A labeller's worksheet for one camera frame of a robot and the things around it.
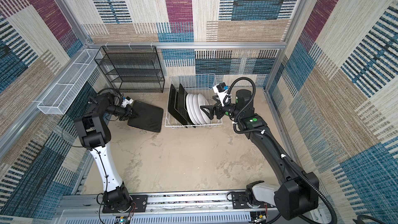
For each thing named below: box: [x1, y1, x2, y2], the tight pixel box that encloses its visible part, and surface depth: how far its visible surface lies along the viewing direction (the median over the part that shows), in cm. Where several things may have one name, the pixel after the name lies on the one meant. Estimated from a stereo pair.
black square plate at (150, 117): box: [127, 100, 164, 133], surface depth 102 cm
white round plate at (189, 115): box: [185, 93, 198, 125], surface depth 91 cm
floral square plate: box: [167, 84, 189, 129], surface depth 91 cm
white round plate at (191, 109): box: [188, 93, 201, 125], surface depth 91 cm
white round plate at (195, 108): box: [192, 94, 205, 125], surface depth 91 cm
